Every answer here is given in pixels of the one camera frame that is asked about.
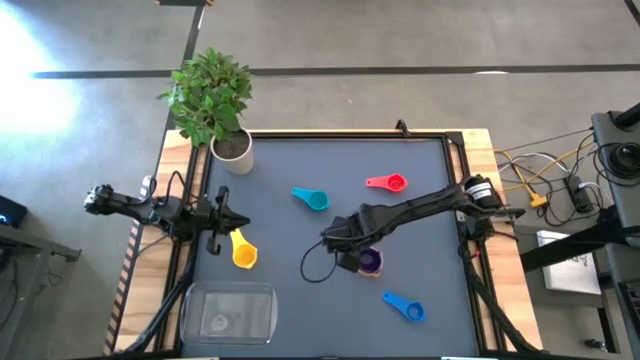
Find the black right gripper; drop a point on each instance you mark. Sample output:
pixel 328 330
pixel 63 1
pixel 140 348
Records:
pixel 342 235

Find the green plant in white pot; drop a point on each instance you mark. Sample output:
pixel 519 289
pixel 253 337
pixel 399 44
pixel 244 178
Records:
pixel 210 95

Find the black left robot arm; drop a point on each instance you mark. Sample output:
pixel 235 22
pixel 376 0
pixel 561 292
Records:
pixel 150 212

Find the blue measuring cup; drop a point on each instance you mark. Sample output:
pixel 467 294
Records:
pixel 414 312

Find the black power strip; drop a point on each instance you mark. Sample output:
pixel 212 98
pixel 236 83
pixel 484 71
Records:
pixel 580 197

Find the black stand beam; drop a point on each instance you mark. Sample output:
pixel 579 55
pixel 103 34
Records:
pixel 560 250

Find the teal measuring cup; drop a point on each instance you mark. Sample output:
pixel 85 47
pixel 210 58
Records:
pixel 316 200

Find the red measuring cup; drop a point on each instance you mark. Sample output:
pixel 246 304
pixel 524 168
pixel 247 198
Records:
pixel 395 183

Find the grey metal desk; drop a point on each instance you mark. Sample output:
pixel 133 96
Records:
pixel 30 240

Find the grey equipment stand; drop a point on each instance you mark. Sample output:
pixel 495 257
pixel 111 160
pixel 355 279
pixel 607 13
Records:
pixel 605 130

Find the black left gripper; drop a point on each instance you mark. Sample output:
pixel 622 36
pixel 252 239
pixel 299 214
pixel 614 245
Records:
pixel 215 220

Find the black yellow hazard tape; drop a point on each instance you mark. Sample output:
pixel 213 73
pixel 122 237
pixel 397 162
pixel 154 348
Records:
pixel 125 280

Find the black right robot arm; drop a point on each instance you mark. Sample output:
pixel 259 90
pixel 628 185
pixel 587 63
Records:
pixel 425 205

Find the black clamp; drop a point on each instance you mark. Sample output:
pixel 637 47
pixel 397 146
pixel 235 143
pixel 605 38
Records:
pixel 401 127

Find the yellow measuring cup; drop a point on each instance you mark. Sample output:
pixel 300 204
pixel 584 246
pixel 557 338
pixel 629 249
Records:
pixel 245 256

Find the clear plastic container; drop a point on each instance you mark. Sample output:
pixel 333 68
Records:
pixel 230 312

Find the purple measuring cup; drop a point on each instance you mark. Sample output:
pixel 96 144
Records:
pixel 370 260

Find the black metal rig frame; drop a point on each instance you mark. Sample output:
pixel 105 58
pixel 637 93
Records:
pixel 350 135

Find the white board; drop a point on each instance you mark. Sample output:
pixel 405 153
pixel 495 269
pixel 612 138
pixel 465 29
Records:
pixel 570 275

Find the black monitor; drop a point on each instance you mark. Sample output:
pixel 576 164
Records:
pixel 12 210

